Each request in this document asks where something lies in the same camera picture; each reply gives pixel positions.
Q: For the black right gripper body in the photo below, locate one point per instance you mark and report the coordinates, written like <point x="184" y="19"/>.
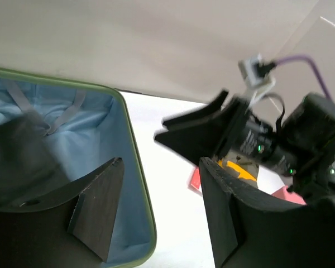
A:
<point x="250" y="137"/>

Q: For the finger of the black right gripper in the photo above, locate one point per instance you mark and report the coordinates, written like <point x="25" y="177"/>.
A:
<point x="211" y="112"/>
<point x="195" y="138"/>

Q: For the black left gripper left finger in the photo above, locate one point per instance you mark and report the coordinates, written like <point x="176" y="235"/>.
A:
<point x="69" y="227"/>

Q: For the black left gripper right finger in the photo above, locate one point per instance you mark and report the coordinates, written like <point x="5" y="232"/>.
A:
<point x="250" y="228"/>

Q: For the black garment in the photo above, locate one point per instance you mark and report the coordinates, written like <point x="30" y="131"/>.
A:
<point x="28" y="169"/>

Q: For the green hard-shell suitcase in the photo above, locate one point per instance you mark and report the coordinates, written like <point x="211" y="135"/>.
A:
<point x="85" y="126"/>

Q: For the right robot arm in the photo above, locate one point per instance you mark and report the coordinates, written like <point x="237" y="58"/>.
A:
<point x="300" y="146"/>

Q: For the red paper tag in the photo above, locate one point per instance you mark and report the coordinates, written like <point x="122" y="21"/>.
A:
<point x="194" y="182"/>

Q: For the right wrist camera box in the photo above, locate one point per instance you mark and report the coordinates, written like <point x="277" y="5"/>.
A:
<point x="256" y="77"/>

